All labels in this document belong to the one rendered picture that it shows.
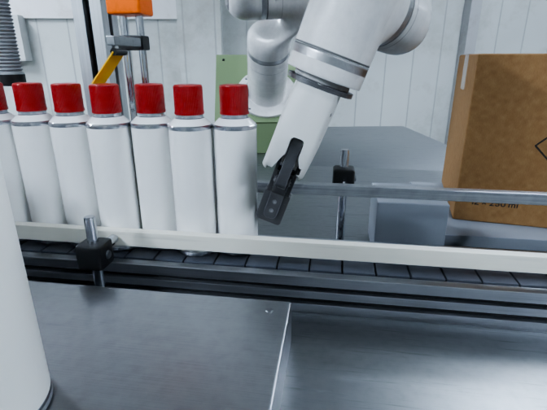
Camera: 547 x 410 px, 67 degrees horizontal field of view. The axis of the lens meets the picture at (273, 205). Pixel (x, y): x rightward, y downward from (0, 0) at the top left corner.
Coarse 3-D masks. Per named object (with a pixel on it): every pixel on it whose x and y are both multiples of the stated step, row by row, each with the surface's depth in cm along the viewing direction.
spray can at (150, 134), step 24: (144, 96) 47; (144, 120) 47; (168, 120) 49; (144, 144) 48; (168, 144) 49; (144, 168) 49; (168, 168) 50; (144, 192) 50; (168, 192) 51; (144, 216) 52; (168, 216) 51
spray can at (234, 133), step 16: (224, 96) 46; (240, 96) 46; (224, 112) 46; (240, 112) 46; (224, 128) 46; (240, 128) 46; (224, 144) 47; (240, 144) 47; (256, 144) 49; (224, 160) 47; (240, 160) 47; (256, 160) 49; (224, 176) 48; (240, 176) 48; (256, 176) 50; (224, 192) 49; (240, 192) 48; (256, 192) 50; (224, 208) 49; (240, 208) 49; (256, 208) 51; (224, 224) 50; (240, 224) 50; (256, 224) 52
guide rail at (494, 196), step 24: (312, 192) 52; (336, 192) 52; (360, 192) 51; (384, 192) 51; (408, 192) 50; (432, 192) 50; (456, 192) 50; (480, 192) 49; (504, 192) 49; (528, 192) 49
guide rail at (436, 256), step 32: (32, 224) 52; (288, 256) 48; (320, 256) 47; (352, 256) 46; (384, 256) 46; (416, 256) 45; (448, 256) 45; (480, 256) 44; (512, 256) 44; (544, 256) 43
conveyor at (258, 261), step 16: (32, 240) 56; (128, 256) 51; (144, 256) 51; (160, 256) 51; (176, 256) 51; (208, 256) 51; (224, 256) 51; (240, 256) 51; (256, 256) 51; (272, 256) 51; (320, 272) 48; (336, 272) 48; (352, 272) 47; (368, 272) 47; (384, 272) 47; (400, 272) 47; (416, 272) 47; (432, 272) 47; (448, 272) 47; (464, 272) 47; (480, 272) 47; (496, 272) 47; (512, 272) 47; (544, 288) 45
